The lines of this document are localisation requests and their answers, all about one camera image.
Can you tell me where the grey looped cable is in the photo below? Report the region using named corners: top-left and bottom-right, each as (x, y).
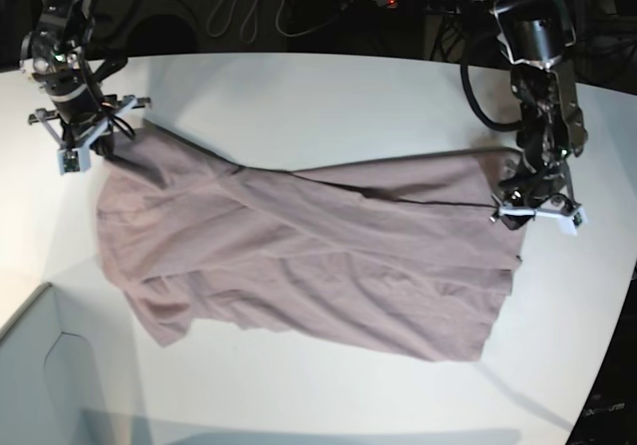
top-left (206, 0), bottom-right (265, 44)

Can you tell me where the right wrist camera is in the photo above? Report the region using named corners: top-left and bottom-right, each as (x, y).
top-left (57, 147), bottom-right (91, 175)

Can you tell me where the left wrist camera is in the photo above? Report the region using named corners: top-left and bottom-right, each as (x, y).
top-left (558, 205), bottom-right (588, 236)

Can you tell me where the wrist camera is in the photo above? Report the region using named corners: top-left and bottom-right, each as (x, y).
top-left (558, 205), bottom-right (588, 236)
top-left (57, 147), bottom-right (91, 175)

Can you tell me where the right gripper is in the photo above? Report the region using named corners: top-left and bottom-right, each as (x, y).
top-left (28, 95), bottom-right (151, 159)

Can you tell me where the mauve t-shirt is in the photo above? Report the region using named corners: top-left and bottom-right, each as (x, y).
top-left (97, 125), bottom-right (525, 361)

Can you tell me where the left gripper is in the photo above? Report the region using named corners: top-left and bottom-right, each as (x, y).
top-left (491, 163), bottom-right (583, 231)

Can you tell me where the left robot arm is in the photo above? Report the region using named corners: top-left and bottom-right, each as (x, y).
top-left (460, 0), bottom-right (588, 235)

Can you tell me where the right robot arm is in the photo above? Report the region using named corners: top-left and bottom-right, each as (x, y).
top-left (20, 0), bottom-right (151, 174)

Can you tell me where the black power strip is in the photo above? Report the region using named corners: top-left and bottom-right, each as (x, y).
top-left (375, 0), bottom-right (487, 15)

